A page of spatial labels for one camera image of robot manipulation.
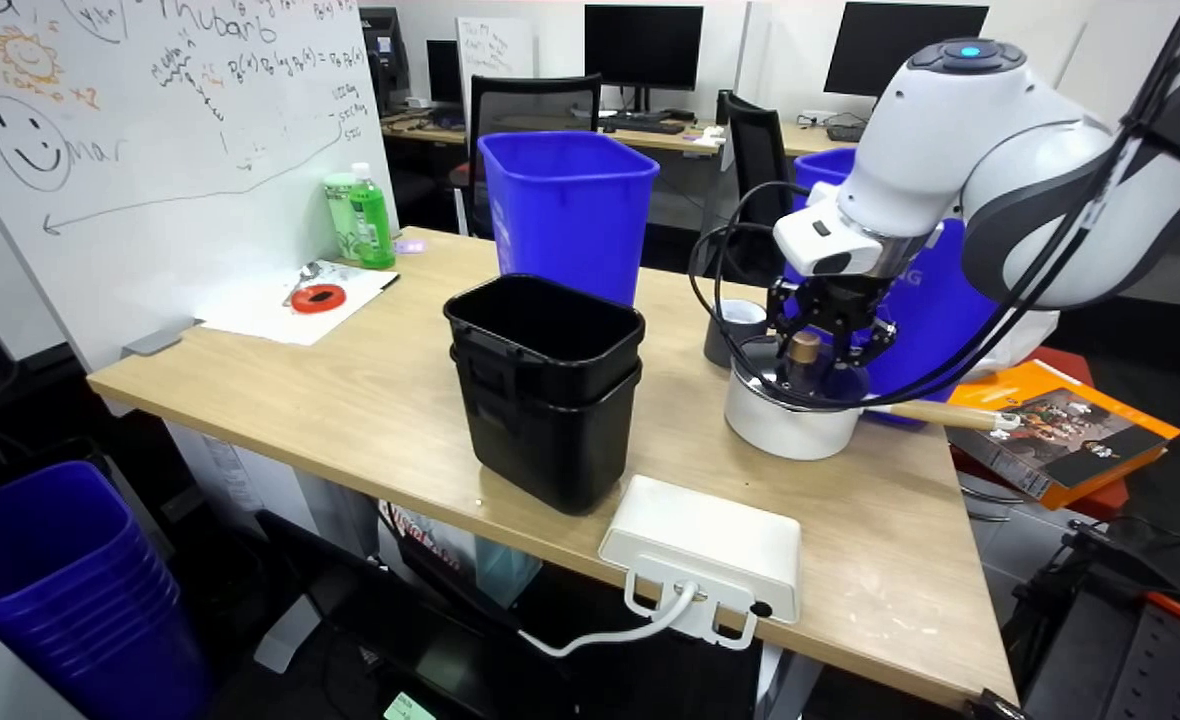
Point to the round glass pot lid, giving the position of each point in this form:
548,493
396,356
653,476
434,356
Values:
799,368

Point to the small grey cup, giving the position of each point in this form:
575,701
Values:
742,325

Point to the right computer monitor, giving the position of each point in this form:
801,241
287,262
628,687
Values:
877,39

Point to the left computer monitor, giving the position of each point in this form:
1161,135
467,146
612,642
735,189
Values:
642,44

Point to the green soap bottle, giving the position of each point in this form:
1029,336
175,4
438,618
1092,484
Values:
356,217

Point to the computer monitor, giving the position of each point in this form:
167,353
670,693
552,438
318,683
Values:
642,44
877,39

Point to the orange tape roll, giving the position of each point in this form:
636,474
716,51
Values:
318,297

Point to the orange and black book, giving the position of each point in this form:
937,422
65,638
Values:
1066,438

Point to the white paper sheet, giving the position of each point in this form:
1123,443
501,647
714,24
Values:
261,309

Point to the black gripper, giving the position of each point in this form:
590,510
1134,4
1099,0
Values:
841,309

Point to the white pot with wooden handle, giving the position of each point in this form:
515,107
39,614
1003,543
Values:
816,432

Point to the blue bin on table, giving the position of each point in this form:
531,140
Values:
570,207

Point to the stacked black bins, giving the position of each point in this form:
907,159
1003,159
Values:
545,381

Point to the blue recycling bin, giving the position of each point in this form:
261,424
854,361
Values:
933,315

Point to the white power box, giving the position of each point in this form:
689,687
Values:
738,555

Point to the black office chair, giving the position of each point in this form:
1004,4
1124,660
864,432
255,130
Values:
763,182
516,107

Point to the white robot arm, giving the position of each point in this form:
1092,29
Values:
1058,207

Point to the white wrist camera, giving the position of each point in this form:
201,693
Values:
822,241

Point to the stack of blue bins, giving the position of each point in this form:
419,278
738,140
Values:
89,605

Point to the whiteboard with drawings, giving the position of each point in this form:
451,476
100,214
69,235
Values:
167,159

